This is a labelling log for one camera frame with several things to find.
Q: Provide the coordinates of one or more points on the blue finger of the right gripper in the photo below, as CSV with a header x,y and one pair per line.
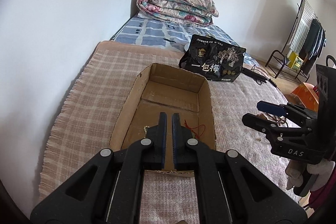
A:
x,y
261,125
270,108

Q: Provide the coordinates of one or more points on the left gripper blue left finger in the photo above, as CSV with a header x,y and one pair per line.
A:
x,y
157,135

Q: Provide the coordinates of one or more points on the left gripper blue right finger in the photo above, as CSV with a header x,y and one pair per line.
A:
x,y
184,156

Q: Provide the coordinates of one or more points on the red string jade pendant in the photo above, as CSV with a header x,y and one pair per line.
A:
x,y
197,131

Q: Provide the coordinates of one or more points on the white gloved right hand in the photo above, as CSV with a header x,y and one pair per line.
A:
x,y
304,178

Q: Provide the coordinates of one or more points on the yellow box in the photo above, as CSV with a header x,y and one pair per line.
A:
x,y
295,62

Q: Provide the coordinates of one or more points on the black clothes rack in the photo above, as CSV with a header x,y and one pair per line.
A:
x,y
278,61

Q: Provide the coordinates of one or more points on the cardboard box tray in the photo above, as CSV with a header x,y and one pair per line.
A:
x,y
162,88

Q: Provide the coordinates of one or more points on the black snack bag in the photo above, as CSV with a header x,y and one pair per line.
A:
x,y
213,59

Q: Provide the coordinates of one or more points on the pink plaid blanket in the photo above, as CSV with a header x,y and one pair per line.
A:
x,y
85,124

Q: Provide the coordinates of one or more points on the dark hanging clothes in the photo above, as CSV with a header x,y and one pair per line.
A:
x,y
313,46

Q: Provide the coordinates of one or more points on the striped hanging towel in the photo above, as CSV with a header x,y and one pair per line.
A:
x,y
301,27

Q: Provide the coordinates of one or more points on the blue patterned bed sheet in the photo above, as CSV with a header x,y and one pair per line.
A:
x,y
165,35

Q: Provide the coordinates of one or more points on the folded floral quilt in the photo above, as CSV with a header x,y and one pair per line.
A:
x,y
196,12

